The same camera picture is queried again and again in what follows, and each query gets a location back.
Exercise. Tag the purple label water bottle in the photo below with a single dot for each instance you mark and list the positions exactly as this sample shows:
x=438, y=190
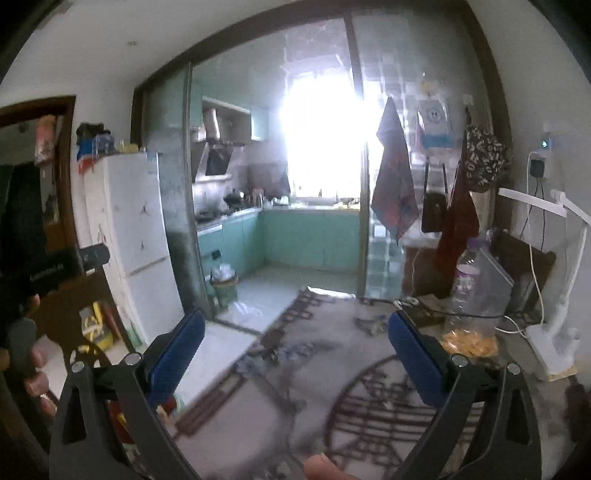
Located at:
x=466, y=286

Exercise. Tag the letter print hat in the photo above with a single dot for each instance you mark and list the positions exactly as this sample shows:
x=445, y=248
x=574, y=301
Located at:
x=487, y=159

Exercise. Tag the red white packet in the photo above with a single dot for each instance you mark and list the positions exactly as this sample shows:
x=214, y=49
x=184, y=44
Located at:
x=85, y=166

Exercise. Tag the wooden lamp coaster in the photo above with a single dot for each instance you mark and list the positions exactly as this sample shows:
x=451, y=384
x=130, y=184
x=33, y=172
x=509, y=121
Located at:
x=565, y=374

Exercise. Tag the teal base cabinets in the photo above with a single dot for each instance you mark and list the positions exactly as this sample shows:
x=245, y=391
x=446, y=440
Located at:
x=309, y=240

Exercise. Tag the plaid hanging cloth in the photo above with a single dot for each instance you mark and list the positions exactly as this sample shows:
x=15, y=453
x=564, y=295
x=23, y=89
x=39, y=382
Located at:
x=395, y=194

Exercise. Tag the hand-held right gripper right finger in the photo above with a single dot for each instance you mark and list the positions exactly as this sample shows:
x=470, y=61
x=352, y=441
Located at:
x=415, y=355

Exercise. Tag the white desk lamp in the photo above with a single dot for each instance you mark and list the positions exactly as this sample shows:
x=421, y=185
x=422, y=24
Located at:
x=554, y=341

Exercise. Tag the black shoulder bag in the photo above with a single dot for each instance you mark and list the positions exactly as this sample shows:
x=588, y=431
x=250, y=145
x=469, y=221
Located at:
x=434, y=212

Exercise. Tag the clear zip bag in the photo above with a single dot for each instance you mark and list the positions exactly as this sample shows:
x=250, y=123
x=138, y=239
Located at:
x=498, y=286

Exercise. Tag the person's left hand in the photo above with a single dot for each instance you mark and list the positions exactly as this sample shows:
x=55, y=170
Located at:
x=39, y=383

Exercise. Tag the white night light plug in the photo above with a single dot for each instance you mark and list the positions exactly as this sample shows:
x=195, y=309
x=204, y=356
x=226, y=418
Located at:
x=546, y=142

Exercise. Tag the white refrigerator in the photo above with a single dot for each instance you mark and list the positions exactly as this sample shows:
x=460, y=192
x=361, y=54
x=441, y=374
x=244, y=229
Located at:
x=134, y=230

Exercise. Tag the steel range hood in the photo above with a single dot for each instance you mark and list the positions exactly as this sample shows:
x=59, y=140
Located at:
x=217, y=161

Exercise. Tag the sliding glass door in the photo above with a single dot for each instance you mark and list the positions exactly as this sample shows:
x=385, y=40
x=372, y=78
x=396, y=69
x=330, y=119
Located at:
x=392, y=60

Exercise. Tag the dark wooden chair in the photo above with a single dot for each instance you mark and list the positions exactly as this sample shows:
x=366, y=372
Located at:
x=521, y=263

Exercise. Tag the person's right hand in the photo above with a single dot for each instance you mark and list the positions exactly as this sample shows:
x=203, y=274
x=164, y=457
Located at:
x=328, y=468

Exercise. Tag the red hanging ornament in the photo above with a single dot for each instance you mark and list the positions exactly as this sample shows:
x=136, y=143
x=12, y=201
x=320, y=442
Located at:
x=48, y=141

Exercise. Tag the dark red garment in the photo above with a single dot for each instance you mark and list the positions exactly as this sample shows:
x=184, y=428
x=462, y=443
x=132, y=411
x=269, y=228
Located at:
x=457, y=221

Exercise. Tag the black wall charger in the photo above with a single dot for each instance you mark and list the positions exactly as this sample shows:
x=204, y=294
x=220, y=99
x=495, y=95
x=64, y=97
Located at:
x=537, y=168

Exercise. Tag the dark cloth bundle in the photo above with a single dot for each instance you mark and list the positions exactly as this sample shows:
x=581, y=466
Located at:
x=90, y=131

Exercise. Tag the teal wall cabinets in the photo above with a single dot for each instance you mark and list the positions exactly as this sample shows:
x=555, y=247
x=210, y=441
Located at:
x=258, y=124

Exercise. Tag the carved wooden chair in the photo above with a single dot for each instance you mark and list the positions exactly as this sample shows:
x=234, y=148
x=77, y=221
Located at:
x=92, y=357

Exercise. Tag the blue carton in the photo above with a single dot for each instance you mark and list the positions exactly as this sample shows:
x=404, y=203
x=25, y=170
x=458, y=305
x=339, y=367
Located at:
x=99, y=145

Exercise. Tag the black wok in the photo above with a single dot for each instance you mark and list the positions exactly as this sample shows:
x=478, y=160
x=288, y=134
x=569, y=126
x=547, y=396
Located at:
x=233, y=197

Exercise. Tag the white plastic bag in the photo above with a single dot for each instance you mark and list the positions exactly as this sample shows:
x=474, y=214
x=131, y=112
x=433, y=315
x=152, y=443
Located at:
x=247, y=311

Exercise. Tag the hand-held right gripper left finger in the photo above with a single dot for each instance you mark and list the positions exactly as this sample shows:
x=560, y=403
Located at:
x=178, y=355

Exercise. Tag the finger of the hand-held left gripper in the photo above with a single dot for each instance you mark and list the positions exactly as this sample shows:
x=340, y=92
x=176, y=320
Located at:
x=94, y=257

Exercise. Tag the cartoon face hanging bag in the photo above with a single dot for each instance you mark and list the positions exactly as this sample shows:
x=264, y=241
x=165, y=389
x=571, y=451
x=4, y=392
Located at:
x=433, y=124

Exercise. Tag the green kitchen waste bin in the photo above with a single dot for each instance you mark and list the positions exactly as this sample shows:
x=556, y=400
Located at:
x=225, y=290

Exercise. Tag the clear bag of orange snacks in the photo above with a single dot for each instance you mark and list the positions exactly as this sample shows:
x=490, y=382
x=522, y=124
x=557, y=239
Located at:
x=471, y=342

